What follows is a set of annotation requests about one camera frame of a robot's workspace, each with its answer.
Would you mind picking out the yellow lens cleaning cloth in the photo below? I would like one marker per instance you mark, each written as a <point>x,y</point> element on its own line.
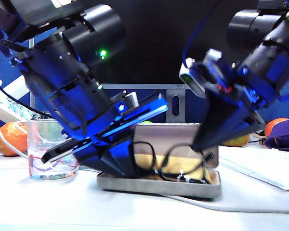
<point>183,163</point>

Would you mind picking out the orange fruit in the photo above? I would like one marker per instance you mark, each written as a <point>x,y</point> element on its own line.
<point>273,125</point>
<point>9,139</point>

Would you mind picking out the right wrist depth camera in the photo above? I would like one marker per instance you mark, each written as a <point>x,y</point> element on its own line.
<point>191,81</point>

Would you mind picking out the aluminium partition post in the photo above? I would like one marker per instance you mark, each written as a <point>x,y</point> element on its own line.
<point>31,103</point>

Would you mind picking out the white charger adapter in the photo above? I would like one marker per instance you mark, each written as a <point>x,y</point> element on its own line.
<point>14,89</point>

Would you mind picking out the green apple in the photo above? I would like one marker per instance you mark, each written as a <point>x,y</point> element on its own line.
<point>147,122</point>

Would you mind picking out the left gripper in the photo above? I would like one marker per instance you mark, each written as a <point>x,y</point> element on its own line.
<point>135,115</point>

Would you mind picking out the glass cup with ribbon print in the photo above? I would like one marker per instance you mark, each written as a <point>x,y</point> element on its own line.
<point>53,173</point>

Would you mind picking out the clear plastic document folder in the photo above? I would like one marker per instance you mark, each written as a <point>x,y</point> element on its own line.
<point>267,166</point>

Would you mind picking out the black framed glasses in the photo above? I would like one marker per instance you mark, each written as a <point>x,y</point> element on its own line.
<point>154,156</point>

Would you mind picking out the black computer monitor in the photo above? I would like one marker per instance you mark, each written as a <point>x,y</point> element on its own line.
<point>154,48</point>

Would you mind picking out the brown kiwi fruit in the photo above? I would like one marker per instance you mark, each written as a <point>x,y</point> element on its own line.
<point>238,142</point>

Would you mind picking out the white power strip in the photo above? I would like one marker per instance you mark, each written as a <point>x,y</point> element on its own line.
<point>4,108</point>

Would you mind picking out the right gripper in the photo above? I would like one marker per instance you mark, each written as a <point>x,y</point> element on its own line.
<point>250,96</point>

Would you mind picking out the grey monitor stand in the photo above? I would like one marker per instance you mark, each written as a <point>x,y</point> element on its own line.
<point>169,108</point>

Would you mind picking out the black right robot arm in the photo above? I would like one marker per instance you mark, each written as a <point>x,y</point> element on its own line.
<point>267,48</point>

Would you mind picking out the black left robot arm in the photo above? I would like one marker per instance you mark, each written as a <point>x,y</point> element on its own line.
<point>62,60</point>

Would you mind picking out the grey suede glasses case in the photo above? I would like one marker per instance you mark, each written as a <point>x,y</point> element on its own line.
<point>159,187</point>

